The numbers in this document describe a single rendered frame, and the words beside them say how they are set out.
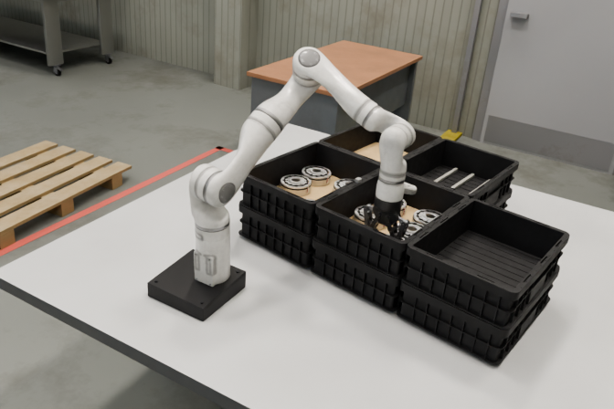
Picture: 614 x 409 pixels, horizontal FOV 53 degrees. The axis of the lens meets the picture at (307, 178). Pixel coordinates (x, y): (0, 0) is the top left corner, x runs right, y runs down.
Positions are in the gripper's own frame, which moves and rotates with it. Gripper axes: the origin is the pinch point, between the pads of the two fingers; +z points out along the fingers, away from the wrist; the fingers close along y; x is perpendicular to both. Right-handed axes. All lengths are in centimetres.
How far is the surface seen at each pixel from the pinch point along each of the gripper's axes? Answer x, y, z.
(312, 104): 145, -139, 28
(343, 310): -16.1, 0.0, 15.7
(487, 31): 326, -114, 1
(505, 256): 23.3, 27.5, 2.9
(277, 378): -48, 4, 16
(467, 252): 16.8, 18.6, 2.9
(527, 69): 326, -78, 23
